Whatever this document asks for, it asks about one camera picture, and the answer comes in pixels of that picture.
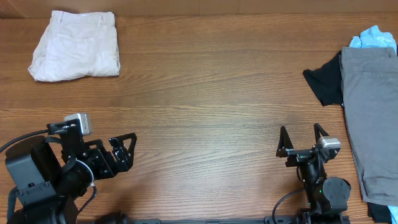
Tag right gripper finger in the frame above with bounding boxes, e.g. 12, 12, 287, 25
313, 123, 329, 143
276, 126, 294, 157

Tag beige shorts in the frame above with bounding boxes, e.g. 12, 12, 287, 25
28, 11, 121, 82

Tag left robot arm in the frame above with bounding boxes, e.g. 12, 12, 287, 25
1, 120, 137, 223

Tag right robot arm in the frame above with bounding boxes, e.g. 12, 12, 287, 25
271, 123, 351, 224

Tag black garment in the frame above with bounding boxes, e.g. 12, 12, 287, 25
303, 51, 343, 106

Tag grey shorts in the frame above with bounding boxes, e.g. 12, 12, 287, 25
341, 47, 397, 206

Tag light blue garment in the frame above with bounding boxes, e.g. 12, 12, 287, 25
349, 25, 397, 52

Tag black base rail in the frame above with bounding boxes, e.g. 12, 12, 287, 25
77, 211, 352, 224

